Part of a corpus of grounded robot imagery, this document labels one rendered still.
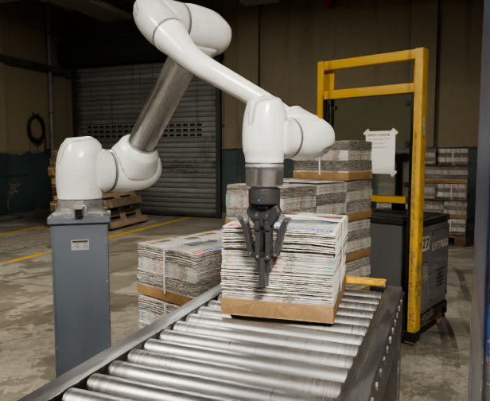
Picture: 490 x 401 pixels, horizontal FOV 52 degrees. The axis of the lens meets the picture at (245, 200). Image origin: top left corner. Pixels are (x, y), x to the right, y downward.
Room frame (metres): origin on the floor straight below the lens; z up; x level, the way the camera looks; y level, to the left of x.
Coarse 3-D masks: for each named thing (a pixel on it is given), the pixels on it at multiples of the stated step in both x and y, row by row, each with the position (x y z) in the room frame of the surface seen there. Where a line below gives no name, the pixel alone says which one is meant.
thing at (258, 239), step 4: (256, 212) 1.18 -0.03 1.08; (256, 216) 1.18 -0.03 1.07; (256, 220) 1.18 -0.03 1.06; (256, 224) 1.18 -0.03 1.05; (256, 228) 1.18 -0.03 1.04; (260, 228) 1.19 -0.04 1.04; (256, 232) 1.19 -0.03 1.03; (260, 232) 1.19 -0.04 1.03; (256, 236) 1.19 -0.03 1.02; (260, 236) 1.19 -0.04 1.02; (256, 240) 1.19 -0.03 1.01; (260, 240) 1.19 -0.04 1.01; (256, 244) 1.19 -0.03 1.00; (260, 244) 1.19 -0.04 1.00; (256, 248) 1.19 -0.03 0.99; (260, 248) 1.19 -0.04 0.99; (256, 252) 1.19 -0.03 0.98; (260, 252) 1.20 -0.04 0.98; (256, 256) 1.19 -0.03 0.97
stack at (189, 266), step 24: (168, 240) 2.22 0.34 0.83; (192, 240) 2.23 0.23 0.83; (216, 240) 2.23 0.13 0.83; (144, 264) 2.15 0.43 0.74; (168, 264) 2.05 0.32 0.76; (192, 264) 1.94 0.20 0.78; (216, 264) 2.02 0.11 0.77; (168, 288) 2.04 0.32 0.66; (192, 288) 1.94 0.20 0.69; (144, 312) 2.16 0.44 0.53; (168, 312) 2.05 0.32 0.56
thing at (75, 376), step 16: (192, 304) 1.36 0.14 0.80; (160, 320) 1.23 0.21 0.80; (176, 320) 1.23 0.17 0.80; (144, 336) 1.12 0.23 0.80; (112, 352) 1.02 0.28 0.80; (128, 352) 1.03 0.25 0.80; (80, 368) 0.94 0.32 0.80; (96, 368) 0.94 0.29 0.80; (48, 384) 0.88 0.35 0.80; (64, 384) 0.88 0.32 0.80; (80, 384) 0.89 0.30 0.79; (32, 400) 0.82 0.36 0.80; (48, 400) 0.82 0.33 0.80
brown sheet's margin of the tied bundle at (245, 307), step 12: (228, 300) 1.25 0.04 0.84; (240, 300) 1.24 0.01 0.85; (252, 300) 1.24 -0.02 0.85; (336, 300) 1.24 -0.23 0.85; (228, 312) 1.25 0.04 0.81; (240, 312) 1.25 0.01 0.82; (252, 312) 1.24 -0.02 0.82; (264, 312) 1.23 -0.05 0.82; (276, 312) 1.22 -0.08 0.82; (288, 312) 1.21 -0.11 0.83; (300, 312) 1.20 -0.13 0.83; (312, 312) 1.20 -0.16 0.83; (324, 312) 1.19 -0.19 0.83; (336, 312) 1.26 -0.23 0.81
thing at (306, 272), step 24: (240, 240) 1.24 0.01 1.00; (264, 240) 1.23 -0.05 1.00; (288, 240) 1.21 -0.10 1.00; (312, 240) 1.20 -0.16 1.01; (336, 240) 1.20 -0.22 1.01; (240, 264) 1.25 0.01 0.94; (288, 264) 1.22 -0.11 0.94; (312, 264) 1.21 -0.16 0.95; (336, 264) 1.25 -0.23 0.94; (240, 288) 1.25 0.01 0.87; (264, 288) 1.24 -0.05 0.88; (288, 288) 1.22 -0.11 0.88; (312, 288) 1.20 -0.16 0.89; (336, 288) 1.30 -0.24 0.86
